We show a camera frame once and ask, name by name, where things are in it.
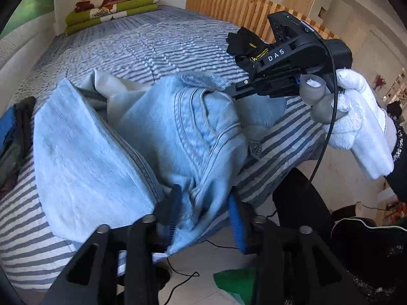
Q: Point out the black pants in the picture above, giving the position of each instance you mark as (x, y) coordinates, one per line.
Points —
(27, 111)

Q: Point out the person's right forearm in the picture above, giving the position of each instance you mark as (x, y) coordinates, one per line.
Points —
(400, 152)

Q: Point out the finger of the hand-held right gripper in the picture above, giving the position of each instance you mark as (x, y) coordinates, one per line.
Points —
(244, 88)

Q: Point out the light blue jeans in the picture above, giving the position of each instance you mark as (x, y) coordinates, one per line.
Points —
(190, 127)

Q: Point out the grey tweed pants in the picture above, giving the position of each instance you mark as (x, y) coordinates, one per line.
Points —
(12, 165)

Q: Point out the wooden slatted headboard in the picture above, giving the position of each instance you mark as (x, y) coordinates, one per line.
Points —
(229, 6)

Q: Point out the green cloth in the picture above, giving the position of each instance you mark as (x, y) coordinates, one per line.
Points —
(235, 284)

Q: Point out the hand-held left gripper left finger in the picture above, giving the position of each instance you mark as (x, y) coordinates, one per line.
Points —
(174, 209)

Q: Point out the black cloth yellow print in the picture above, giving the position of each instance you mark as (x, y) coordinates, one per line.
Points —
(241, 43)

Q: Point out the red dried flowers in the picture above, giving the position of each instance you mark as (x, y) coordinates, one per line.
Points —
(379, 82)

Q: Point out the striped bed blanket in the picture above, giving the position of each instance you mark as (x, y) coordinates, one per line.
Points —
(143, 47)

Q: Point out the green wall painting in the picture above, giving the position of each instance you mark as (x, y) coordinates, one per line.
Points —
(31, 0)

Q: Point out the person's right hand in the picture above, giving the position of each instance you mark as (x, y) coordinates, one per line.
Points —
(356, 114)

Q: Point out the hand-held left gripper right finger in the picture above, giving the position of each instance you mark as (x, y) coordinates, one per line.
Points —
(236, 222)

